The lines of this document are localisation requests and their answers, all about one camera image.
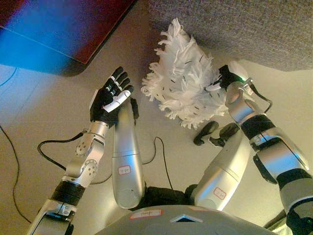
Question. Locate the black robot foot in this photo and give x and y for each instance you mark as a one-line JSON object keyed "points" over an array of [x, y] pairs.
{"points": [[206, 131], [134, 107]]}

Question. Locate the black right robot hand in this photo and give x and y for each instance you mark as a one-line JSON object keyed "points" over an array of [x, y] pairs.
{"points": [[228, 73]]}

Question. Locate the white feather duster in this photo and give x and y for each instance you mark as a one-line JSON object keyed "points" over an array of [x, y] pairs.
{"points": [[185, 80]]}

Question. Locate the black robot pelvis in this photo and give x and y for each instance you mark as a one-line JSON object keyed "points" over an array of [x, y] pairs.
{"points": [[166, 194]]}

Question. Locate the black left robot foot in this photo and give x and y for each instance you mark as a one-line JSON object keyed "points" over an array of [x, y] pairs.
{"points": [[134, 107]]}

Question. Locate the silver left robot leg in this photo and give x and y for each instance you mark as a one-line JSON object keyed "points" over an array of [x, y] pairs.
{"points": [[127, 159]]}

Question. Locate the red-brown wooden cabinet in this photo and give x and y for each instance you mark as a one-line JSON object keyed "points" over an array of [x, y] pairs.
{"points": [[73, 24]]}

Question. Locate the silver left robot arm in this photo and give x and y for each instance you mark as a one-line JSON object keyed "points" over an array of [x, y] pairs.
{"points": [[83, 156]]}

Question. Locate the grey fabric sofa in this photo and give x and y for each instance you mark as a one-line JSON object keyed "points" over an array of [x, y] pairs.
{"points": [[244, 31]]}

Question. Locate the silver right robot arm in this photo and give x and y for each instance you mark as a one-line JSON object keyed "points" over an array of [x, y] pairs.
{"points": [[269, 147]]}

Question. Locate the grey robot torso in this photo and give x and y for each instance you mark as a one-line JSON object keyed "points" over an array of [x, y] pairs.
{"points": [[185, 224]]}

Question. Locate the silver right robot leg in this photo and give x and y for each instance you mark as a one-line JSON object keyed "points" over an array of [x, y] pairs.
{"points": [[225, 171]]}

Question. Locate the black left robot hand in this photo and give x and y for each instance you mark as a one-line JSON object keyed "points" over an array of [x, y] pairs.
{"points": [[105, 102]]}

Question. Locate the silver robot leg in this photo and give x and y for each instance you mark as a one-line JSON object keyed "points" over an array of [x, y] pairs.
{"points": [[225, 171], [127, 159]]}

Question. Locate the black right robot foot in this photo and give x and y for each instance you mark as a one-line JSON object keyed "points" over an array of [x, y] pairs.
{"points": [[206, 131]]}

